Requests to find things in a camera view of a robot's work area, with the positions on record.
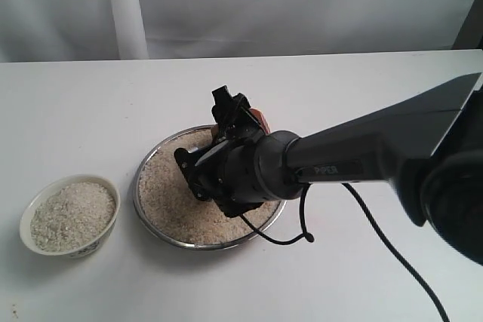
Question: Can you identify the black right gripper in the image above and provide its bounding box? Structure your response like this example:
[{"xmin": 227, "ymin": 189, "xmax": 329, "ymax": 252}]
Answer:
[{"xmin": 174, "ymin": 127, "xmax": 264, "ymax": 218}]

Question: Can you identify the brown wooden cup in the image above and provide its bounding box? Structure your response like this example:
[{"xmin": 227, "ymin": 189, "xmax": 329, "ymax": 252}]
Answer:
[{"xmin": 211, "ymin": 108, "xmax": 270, "ymax": 139}]

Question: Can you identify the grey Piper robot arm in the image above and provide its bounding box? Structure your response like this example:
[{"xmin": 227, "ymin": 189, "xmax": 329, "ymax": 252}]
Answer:
[{"xmin": 174, "ymin": 73, "xmax": 482, "ymax": 263}]

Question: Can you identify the round steel rice tray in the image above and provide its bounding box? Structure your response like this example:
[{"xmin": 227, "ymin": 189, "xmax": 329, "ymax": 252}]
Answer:
[{"xmin": 131, "ymin": 123, "xmax": 287, "ymax": 250}]

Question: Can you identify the white ceramic rice bowl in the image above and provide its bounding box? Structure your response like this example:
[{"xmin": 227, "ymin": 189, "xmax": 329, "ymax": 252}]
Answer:
[{"xmin": 19, "ymin": 174, "xmax": 121, "ymax": 258}]

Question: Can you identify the white vertical pole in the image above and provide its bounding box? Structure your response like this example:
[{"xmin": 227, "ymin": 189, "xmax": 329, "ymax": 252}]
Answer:
[{"xmin": 110, "ymin": 0, "xmax": 149, "ymax": 60}]

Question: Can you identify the white backdrop curtain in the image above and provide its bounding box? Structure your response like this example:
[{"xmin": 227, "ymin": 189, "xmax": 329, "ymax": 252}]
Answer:
[{"xmin": 1, "ymin": 0, "xmax": 465, "ymax": 62}]

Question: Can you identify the thin black camera cable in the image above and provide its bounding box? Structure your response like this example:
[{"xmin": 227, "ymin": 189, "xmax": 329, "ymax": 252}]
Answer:
[{"xmin": 237, "ymin": 184, "xmax": 315, "ymax": 246}]

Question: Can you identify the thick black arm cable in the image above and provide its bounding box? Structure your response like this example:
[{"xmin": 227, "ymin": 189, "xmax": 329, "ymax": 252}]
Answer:
[{"xmin": 341, "ymin": 182, "xmax": 450, "ymax": 322}]

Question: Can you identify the dark frame post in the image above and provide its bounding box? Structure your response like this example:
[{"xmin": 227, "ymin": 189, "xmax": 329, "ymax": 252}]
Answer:
[{"xmin": 451, "ymin": 0, "xmax": 482, "ymax": 50}]

